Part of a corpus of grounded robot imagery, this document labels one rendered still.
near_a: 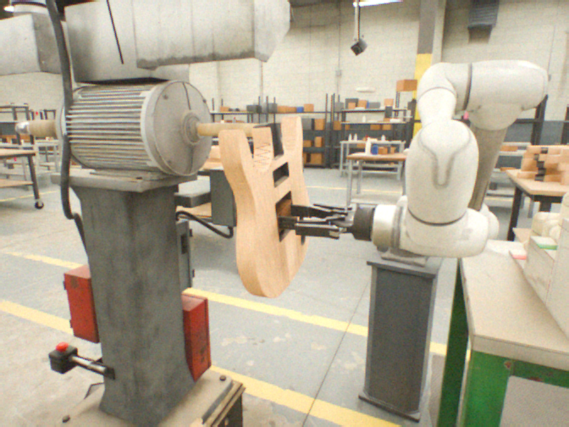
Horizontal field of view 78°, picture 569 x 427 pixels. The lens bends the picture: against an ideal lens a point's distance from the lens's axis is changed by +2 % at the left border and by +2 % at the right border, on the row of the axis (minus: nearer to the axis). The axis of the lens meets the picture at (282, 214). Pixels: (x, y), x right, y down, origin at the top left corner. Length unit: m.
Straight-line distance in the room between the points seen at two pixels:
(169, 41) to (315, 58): 11.84
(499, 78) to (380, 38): 11.12
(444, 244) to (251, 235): 0.37
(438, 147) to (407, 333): 1.16
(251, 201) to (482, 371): 0.50
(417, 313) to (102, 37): 1.45
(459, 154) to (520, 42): 11.54
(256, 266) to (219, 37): 0.46
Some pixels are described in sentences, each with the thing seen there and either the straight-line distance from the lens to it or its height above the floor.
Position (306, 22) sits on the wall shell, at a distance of 12.97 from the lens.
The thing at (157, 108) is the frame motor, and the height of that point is 1.30.
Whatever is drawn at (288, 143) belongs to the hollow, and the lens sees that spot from 0.90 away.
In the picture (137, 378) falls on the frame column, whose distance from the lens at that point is 1.33.
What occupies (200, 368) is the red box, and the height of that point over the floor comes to 0.35.
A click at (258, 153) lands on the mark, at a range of 0.78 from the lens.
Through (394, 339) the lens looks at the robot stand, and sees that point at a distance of 1.69.
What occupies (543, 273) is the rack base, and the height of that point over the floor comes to 0.98.
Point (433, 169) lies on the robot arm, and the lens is 0.60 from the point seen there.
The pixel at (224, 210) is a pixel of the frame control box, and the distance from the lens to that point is 1.21.
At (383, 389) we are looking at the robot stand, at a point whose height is 0.09.
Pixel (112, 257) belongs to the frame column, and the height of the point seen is 0.88.
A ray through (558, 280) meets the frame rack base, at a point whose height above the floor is 1.00.
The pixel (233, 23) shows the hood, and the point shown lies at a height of 1.45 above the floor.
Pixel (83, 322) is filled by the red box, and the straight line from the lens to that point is 1.39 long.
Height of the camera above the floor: 1.26
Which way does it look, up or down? 14 degrees down
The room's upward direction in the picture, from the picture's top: straight up
